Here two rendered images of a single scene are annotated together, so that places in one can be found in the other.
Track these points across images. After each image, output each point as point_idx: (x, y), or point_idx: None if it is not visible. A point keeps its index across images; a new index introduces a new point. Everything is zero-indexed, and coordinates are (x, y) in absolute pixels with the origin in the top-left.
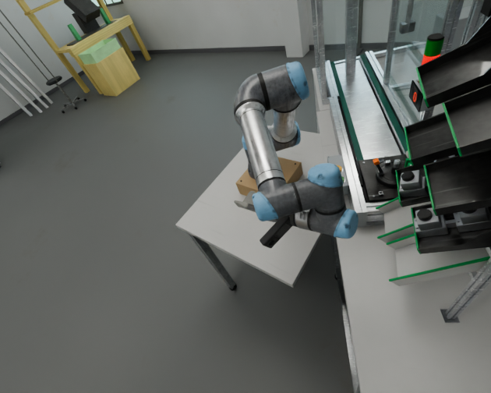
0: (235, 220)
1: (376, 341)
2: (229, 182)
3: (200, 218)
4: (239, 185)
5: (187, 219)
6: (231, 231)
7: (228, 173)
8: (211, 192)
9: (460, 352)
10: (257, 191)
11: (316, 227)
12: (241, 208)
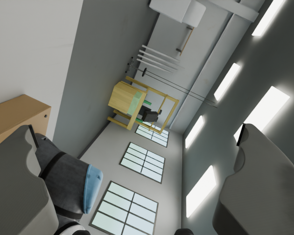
0: (2, 43)
1: None
2: (46, 96)
3: (59, 15)
4: (42, 107)
5: (75, 5)
6: None
7: (53, 105)
8: (61, 67)
9: None
10: (9, 126)
11: None
12: (5, 73)
